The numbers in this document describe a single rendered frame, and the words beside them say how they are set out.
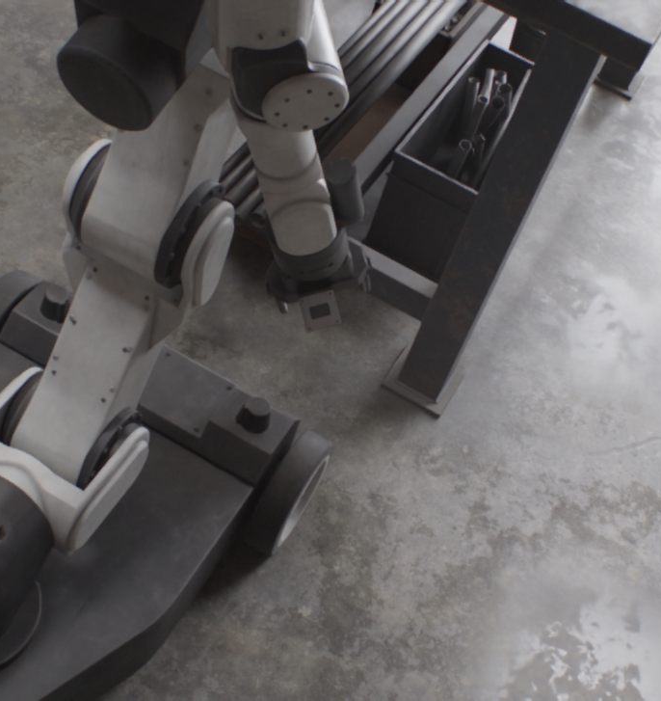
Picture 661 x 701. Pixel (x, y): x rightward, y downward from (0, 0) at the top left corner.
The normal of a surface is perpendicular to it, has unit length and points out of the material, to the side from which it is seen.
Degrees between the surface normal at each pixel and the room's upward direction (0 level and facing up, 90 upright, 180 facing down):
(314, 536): 0
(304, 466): 12
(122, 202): 60
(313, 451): 6
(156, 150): 75
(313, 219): 104
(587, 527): 0
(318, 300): 50
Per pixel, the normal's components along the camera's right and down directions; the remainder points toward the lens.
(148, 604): 0.23, -0.64
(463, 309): -0.44, 0.60
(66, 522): -0.29, 0.27
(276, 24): 0.22, 0.90
